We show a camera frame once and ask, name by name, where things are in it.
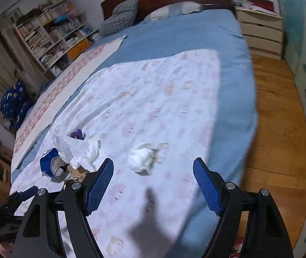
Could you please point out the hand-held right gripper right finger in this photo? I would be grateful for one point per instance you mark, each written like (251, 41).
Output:
(206, 189)

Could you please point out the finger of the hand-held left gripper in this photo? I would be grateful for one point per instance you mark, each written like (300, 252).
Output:
(27, 193)

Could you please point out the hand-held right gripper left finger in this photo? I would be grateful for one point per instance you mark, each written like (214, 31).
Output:
(99, 189)

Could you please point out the crushed blue soda can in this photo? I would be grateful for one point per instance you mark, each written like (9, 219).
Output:
(46, 164)

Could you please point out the white plastic bag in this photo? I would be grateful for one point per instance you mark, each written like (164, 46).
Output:
(80, 150)

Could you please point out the white tissue ball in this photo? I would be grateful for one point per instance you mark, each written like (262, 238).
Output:
(140, 158)

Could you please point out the purple wrapper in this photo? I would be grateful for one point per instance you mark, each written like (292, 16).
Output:
(77, 135)

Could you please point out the dark blue moon-printed bag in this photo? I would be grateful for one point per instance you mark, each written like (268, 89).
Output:
(14, 104)

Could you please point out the white bear-printed blanket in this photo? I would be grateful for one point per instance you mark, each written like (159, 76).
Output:
(155, 99)

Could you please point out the cream blanket with pink pattern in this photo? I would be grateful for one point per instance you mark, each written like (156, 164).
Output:
(69, 80)

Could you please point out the white wooden bookshelf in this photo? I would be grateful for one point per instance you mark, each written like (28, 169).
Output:
(45, 71)

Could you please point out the orange shelf cabinet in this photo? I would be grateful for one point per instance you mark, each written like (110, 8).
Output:
(79, 49)

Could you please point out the bed with blue sheet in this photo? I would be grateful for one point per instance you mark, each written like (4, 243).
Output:
(196, 32)

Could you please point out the shelved books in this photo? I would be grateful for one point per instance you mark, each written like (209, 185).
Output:
(48, 32)

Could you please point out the grey checked pillow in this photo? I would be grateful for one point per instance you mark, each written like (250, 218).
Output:
(126, 8)
(116, 25)

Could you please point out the cream wooden nightstand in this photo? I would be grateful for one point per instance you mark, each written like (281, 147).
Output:
(260, 32)

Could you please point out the cream and blue striped pillow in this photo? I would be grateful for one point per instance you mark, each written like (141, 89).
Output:
(174, 9)

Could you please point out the red box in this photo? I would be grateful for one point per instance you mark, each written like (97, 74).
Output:
(262, 4)

